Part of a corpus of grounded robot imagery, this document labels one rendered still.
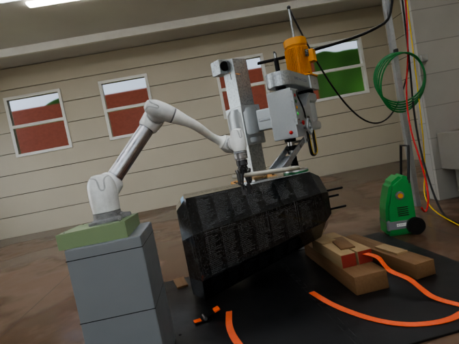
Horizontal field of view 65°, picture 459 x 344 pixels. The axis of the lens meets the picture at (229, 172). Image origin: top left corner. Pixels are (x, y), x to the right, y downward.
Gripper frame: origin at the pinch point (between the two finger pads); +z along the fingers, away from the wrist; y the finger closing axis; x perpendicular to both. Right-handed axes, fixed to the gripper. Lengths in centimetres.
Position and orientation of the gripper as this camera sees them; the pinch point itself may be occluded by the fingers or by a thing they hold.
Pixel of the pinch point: (246, 189)
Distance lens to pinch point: 241.5
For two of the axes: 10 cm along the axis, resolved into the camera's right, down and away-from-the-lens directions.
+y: 6.9, -1.2, 7.2
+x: -7.1, 1.1, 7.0
